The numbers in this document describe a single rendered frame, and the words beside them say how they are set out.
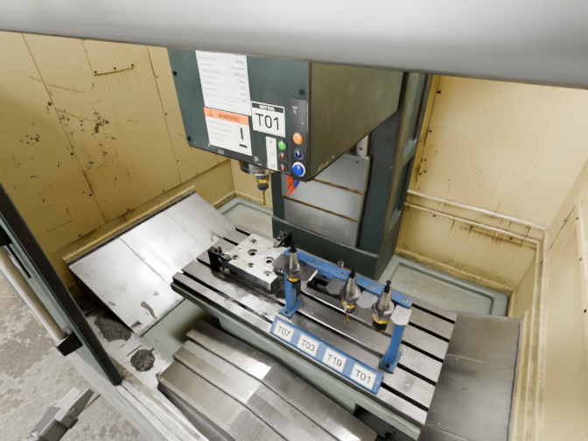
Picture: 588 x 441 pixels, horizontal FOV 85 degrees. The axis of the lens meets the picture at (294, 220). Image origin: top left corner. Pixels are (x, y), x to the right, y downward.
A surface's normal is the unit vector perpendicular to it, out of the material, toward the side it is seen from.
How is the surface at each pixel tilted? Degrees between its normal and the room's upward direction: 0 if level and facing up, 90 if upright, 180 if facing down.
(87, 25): 90
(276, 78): 90
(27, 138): 90
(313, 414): 7
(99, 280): 24
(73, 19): 90
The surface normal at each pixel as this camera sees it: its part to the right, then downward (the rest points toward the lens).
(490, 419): -0.36, -0.87
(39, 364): -0.02, -0.81
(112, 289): 0.33, -0.61
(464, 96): -0.55, 0.50
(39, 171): 0.83, 0.31
